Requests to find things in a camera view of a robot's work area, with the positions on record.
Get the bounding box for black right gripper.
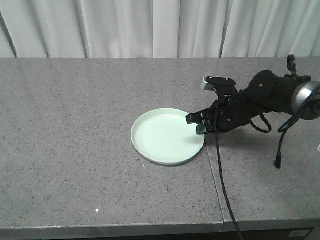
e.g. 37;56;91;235
185;90;253;135

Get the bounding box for light green round plate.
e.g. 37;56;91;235
130;108;205;166

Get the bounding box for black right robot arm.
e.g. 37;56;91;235
186;55;320;135

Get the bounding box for white pleated curtain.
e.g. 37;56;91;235
0;0;320;58

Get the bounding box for black camera cable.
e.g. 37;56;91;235
212;99;245;240

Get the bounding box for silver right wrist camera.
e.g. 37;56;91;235
201;76;236;91

